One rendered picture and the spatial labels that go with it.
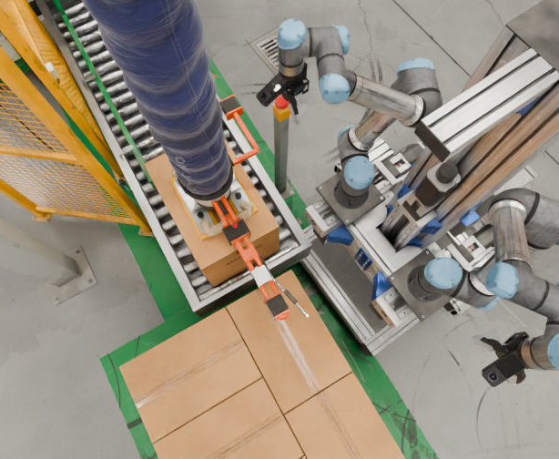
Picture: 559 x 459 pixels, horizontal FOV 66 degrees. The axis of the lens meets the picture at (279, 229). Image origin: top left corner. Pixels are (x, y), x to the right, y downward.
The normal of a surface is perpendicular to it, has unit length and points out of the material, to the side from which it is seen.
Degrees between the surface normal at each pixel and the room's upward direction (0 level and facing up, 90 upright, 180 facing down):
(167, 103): 73
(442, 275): 7
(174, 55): 79
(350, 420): 0
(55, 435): 0
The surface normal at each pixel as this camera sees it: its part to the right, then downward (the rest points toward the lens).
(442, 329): 0.00, -0.32
